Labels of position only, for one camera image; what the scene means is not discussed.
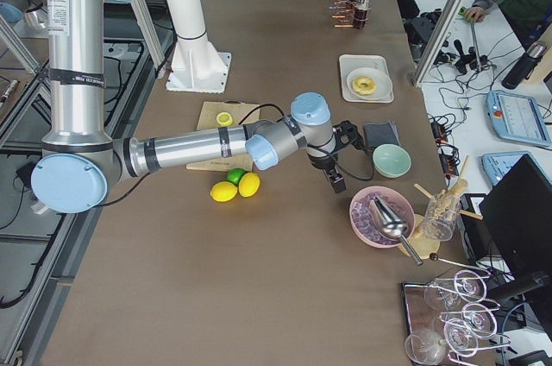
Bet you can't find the upper whole lemon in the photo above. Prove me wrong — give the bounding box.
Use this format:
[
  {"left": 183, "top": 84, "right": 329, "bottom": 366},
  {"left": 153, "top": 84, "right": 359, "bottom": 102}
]
[{"left": 210, "top": 181, "right": 238, "bottom": 203}]

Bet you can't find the black water bottle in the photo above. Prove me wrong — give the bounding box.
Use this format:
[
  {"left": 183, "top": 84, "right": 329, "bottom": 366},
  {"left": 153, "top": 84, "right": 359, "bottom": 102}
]
[{"left": 501, "top": 41, "right": 548, "bottom": 90}]

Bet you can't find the round wooden stand base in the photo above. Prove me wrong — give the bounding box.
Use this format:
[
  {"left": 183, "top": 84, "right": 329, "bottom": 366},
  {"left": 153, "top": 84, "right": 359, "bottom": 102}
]
[{"left": 408, "top": 214, "right": 441, "bottom": 260}]

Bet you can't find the right teach pendant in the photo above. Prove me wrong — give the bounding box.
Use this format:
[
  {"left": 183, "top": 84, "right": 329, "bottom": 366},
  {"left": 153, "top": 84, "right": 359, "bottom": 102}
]
[{"left": 481, "top": 150, "right": 543, "bottom": 186}]

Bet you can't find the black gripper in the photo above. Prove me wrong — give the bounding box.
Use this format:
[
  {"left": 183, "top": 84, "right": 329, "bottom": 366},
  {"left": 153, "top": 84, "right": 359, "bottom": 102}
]
[{"left": 309, "top": 120, "right": 361, "bottom": 193}]

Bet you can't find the metal ice scoop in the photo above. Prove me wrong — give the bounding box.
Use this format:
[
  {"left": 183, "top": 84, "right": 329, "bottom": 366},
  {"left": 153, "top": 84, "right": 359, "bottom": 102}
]
[{"left": 369, "top": 196, "right": 423, "bottom": 266}]

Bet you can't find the half lemon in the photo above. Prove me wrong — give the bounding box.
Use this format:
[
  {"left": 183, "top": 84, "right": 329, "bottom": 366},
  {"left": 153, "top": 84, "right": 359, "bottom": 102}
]
[{"left": 216, "top": 111, "right": 234, "bottom": 127}]

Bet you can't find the glazed donut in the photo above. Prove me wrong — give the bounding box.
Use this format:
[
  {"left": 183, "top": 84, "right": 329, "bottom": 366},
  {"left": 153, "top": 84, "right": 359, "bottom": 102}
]
[{"left": 351, "top": 76, "right": 377, "bottom": 96}]

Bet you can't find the mint green bowl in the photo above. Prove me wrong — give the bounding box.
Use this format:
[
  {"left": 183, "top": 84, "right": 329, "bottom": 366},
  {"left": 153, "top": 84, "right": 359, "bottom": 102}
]
[{"left": 373, "top": 144, "right": 411, "bottom": 179}]

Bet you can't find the left teach pendant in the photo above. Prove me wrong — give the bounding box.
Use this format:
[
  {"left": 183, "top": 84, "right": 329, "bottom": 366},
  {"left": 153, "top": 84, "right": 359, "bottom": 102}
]
[{"left": 486, "top": 91, "right": 551, "bottom": 148}]

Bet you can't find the tea bottle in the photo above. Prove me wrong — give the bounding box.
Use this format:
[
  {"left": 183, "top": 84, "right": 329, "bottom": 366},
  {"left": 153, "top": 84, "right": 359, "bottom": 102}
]
[{"left": 353, "top": 0, "right": 370, "bottom": 28}]

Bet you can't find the wine glass rack tray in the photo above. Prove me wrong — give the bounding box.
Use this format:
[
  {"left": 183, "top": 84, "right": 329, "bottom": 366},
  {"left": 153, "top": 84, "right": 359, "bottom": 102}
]
[{"left": 401, "top": 268, "right": 511, "bottom": 365}]

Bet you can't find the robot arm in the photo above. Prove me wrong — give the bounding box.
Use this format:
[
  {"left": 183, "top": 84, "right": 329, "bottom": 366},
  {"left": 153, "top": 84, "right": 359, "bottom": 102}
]
[{"left": 31, "top": 0, "right": 364, "bottom": 213}]

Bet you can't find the teach pendant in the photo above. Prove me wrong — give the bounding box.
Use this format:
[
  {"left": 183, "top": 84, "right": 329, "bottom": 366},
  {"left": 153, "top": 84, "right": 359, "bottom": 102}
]
[
  {"left": 481, "top": 150, "right": 543, "bottom": 186},
  {"left": 486, "top": 91, "right": 551, "bottom": 148}
]

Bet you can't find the whole lemon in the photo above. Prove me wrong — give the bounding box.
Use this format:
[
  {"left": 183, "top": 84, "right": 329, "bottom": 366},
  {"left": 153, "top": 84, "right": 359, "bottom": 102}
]
[
  {"left": 210, "top": 181, "right": 238, "bottom": 203},
  {"left": 238, "top": 172, "right": 260, "bottom": 198}
]

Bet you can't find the lower whole lemon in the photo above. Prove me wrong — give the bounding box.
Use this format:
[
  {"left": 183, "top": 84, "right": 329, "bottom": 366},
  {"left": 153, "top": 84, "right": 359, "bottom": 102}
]
[{"left": 238, "top": 172, "right": 260, "bottom": 198}]

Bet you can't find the aluminium frame post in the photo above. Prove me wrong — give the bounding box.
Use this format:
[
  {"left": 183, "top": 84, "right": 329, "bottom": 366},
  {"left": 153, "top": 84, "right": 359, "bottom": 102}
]
[{"left": 411, "top": 0, "right": 463, "bottom": 89}]

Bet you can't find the person's hand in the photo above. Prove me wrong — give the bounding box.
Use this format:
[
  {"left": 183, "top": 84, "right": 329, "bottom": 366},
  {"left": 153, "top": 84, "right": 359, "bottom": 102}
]
[{"left": 463, "top": 6, "right": 486, "bottom": 22}]

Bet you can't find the white round plate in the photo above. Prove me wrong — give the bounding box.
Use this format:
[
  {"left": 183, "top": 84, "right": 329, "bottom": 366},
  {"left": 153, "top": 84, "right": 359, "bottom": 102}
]
[{"left": 346, "top": 67, "right": 392, "bottom": 101}]

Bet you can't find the bamboo cutting board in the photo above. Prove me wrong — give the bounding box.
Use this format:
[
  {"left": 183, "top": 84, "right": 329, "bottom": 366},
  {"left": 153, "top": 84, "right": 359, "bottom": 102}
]
[{"left": 186, "top": 101, "right": 259, "bottom": 172}]

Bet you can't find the pink ice bowl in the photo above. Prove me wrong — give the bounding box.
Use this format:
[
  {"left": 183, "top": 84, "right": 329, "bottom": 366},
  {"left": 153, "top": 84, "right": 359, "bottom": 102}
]
[{"left": 349, "top": 186, "right": 415, "bottom": 249}]

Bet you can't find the reacher grabber tool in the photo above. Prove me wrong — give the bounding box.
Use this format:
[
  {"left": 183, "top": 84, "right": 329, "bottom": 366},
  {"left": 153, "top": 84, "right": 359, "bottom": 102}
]
[{"left": 454, "top": 20, "right": 489, "bottom": 74}]

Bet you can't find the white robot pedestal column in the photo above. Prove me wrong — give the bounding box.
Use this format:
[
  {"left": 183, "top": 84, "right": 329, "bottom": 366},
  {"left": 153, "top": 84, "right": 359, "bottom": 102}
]
[{"left": 166, "top": 0, "right": 231, "bottom": 94}]

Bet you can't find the green lime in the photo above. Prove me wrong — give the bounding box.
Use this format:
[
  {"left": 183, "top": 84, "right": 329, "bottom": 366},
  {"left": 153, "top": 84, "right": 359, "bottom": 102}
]
[{"left": 226, "top": 167, "right": 247, "bottom": 186}]

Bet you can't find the glass beaker with sticks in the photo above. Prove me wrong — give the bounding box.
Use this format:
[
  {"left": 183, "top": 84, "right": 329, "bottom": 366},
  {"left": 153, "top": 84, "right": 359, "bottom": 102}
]
[{"left": 414, "top": 155, "right": 483, "bottom": 242}]

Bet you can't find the folded grey cloth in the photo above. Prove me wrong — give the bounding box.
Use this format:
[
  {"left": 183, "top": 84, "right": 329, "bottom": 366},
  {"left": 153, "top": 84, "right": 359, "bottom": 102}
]
[{"left": 363, "top": 121, "right": 401, "bottom": 148}]

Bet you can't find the cream serving tray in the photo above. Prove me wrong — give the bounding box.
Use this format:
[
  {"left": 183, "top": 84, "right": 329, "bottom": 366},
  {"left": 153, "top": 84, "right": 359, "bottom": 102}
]
[{"left": 339, "top": 54, "right": 394, "bottom": 104}]

